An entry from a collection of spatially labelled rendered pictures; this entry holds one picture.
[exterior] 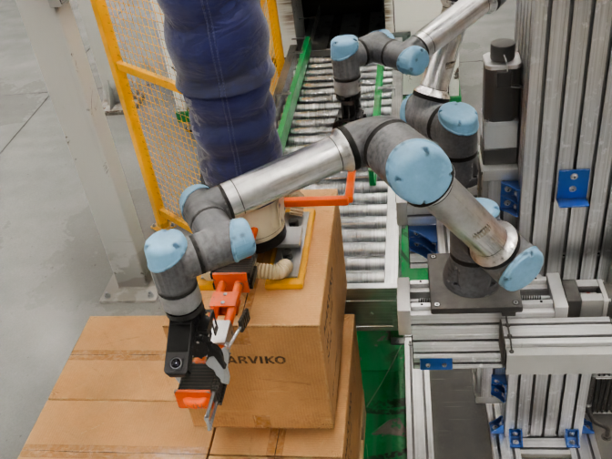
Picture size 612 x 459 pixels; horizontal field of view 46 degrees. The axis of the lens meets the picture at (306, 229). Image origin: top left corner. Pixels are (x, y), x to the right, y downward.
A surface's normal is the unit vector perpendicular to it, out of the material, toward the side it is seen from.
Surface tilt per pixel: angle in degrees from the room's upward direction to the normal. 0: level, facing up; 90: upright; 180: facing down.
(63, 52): 91
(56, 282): 0
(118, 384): 0
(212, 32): 76
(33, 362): 0
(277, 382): 90
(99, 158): 92
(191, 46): 81
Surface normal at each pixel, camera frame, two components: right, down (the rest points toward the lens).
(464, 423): -0.12, -0.80
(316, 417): -0.11, 0.60
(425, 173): 0.31, 0.44
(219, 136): -0.37, 0.31
